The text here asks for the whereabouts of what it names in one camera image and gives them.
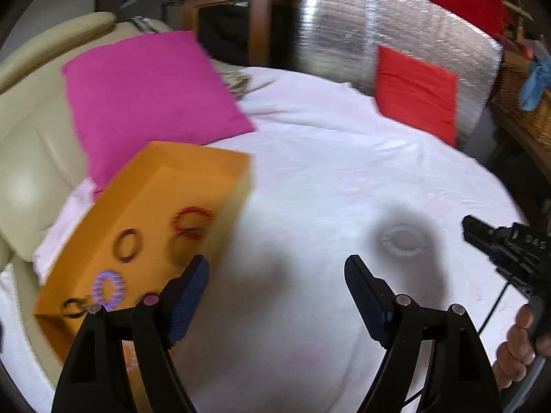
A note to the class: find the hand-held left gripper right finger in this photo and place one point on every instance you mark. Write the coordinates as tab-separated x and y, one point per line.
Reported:
366	297

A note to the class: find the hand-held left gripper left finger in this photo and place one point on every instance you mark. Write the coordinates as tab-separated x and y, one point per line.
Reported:
189	301

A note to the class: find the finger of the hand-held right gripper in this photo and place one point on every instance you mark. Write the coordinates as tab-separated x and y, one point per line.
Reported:
478	232

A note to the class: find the orange cardboard box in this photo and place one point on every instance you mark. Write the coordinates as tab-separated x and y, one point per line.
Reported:
163	189

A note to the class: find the person's right hand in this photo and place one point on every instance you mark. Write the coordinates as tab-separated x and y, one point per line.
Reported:
514	352

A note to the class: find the wicker basket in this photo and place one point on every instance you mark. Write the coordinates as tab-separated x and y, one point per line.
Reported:
529	116

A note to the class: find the blue cloth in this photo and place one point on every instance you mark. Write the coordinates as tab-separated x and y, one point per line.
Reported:
536	84

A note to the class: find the pink cushion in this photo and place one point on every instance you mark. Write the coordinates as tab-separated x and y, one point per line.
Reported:
150	94

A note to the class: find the patterned cloth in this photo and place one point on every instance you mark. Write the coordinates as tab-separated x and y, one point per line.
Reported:
236	84

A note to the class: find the beige leather sofa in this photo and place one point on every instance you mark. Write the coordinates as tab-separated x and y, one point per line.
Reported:
30	137

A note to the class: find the silver foil insulation panel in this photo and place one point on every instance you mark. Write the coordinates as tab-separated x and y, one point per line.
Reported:
331	26

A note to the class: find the wooden cabinet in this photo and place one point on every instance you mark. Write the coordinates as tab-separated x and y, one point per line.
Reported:
224	21

